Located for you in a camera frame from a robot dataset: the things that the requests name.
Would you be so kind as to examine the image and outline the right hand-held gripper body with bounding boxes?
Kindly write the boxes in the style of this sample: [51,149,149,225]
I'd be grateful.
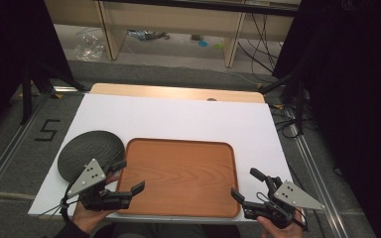
[242,176,325,230]

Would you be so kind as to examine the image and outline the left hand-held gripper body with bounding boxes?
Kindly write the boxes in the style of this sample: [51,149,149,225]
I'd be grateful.
[67,158,134,212]

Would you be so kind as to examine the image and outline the black round textured plate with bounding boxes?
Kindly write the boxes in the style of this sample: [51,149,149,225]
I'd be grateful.
[57,130,126,183]

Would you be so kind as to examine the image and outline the brown wooden tray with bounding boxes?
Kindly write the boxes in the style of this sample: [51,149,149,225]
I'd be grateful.
[115,137,241,219]

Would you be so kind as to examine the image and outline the person's right hand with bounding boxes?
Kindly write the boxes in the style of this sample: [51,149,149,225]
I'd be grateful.
[256,210,308,238]

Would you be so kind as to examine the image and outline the person's left hand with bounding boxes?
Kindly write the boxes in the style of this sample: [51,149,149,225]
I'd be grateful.
[71,174,121,234]

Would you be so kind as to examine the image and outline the person's dark left sleeve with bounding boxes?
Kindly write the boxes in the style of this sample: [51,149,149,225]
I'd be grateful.
[53,220,91,238]

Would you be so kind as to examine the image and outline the white table cover sheet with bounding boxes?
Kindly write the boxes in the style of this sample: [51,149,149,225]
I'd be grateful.
[27,92,294,223]

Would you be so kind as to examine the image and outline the black metal stand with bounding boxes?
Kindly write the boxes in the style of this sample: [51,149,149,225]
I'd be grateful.
[260,69,308,136]
[19,59,87,126]

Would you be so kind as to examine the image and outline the clear plastic bag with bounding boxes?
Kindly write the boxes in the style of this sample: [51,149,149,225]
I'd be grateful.
[73,30,106,62]

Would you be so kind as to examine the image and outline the black curtain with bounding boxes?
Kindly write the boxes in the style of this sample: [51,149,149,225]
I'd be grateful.
[0,0,76,143]
[272,0,381,238]

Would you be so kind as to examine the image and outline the crumpled clear wrapper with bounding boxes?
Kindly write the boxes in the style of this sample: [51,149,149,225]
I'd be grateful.
[126,29,172,42]

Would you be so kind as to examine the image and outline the light wooden shelf unit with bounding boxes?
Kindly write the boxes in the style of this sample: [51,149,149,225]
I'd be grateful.
[44,0,303,69]

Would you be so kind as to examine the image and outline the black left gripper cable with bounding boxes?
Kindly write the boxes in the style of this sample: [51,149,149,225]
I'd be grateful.
[37,186,81,223]

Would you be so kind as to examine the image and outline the aluminium floor rail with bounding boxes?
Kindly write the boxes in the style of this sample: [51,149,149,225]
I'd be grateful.
[0,86,80,203]
[285,104,351,238]

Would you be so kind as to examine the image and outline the black floor cable bundle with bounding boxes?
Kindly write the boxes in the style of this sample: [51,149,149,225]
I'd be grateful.
[270,102,312,141]

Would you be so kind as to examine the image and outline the hanging black cables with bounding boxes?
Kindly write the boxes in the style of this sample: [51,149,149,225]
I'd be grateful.
[237,12,284,76]

